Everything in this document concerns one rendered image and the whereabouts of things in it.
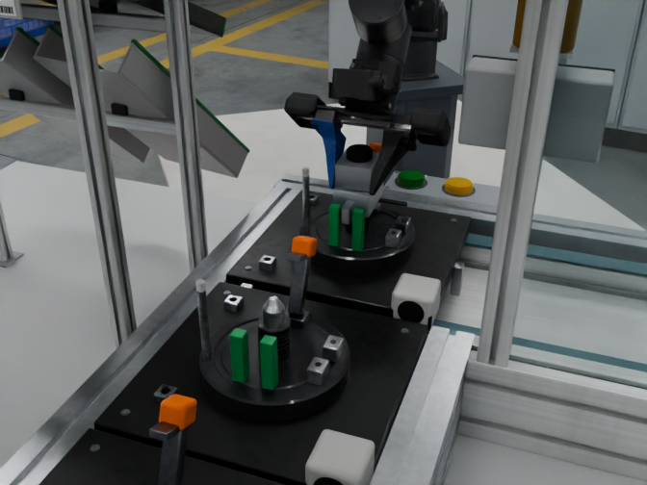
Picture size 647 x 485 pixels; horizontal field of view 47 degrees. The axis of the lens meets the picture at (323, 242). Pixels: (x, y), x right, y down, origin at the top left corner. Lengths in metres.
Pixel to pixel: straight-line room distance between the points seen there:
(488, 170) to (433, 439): 0.82
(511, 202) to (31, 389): 0.57
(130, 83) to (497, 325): 0.46
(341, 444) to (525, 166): 0.27
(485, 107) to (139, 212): 0.73
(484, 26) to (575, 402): 3.29
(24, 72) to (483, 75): 0.53
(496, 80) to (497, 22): 3.28
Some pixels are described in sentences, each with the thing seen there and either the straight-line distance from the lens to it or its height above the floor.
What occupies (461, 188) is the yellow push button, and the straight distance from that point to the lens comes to 1.07.
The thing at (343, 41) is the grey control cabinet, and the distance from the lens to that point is 4.26.
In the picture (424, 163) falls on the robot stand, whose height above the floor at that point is 0.93.
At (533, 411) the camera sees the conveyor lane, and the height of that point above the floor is 0.92.
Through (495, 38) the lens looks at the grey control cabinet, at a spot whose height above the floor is 0.47.
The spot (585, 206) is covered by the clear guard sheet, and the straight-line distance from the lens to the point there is 0.67.
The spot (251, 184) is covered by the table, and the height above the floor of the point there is 0.86.
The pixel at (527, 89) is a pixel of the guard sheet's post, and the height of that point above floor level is 1.24.
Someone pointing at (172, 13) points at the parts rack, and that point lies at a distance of 0.85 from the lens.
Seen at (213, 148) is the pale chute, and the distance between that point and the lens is 0.98.
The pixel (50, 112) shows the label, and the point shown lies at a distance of 0.99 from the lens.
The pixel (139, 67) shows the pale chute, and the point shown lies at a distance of 0.85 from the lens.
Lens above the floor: 1.42
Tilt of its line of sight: 30 degrees down
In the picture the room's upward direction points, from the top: straight up
